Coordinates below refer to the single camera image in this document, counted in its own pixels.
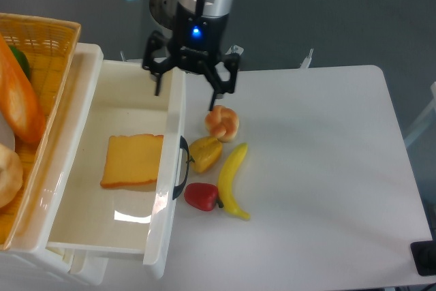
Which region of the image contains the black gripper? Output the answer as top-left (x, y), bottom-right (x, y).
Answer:
top-left (142, 7), bottom-right (240, 111)

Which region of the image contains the toast bread slice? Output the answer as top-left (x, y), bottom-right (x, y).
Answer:
top-left (100, 134), bottom-right (164, 189)

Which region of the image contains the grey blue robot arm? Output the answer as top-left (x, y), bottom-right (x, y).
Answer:
top-left (127, 0), bottom-right (240, 99)

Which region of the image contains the knotted bread roll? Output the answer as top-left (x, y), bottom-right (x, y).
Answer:
top-left (204, 105), bottom-right (240, 142)

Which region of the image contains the white upper drawer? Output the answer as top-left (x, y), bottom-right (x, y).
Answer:
top-left (48, 61), bottom-right (186, 278)

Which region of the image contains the white drawer cabinet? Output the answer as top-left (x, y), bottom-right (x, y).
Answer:
top-left (1, 43), bottom-right (108, 288)

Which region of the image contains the yellow bell pepper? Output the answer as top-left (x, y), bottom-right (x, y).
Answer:
top-left (189, 136), bottom-right (223, 173)

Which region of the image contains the yellow banana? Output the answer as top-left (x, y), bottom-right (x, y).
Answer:
top-left (217, 142), bottom-right (251, 221)

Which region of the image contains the red bell pepper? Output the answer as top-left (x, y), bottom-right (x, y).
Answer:
top-left (184, 183), bottom-right (223, 212)

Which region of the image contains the yellow woven basket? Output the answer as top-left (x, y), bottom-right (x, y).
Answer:
top-left (1, 13), bottom-right (81, 251)

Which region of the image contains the green pepper in basket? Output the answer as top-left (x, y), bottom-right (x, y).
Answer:
top-left (9, 45), bottom-right (31, 80)

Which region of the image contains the orange baguette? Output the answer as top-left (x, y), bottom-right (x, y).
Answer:
top-left (1, 39), bottom-right (46, 143)

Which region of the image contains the round bun in basket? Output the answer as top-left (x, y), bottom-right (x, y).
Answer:
top-left (1, 144), bottom-right (23, 208)

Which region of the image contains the black device at edge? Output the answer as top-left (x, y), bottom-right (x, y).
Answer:
top-left (410, 241), bottom-right (436, 276)

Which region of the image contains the black drawer handle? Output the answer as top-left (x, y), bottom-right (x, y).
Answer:
top-left (172, 136), bottom-right (191, 200)

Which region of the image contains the white frame at right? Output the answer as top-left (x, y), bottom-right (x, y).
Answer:
top-left (403, 82), bottom-right (435, 149)

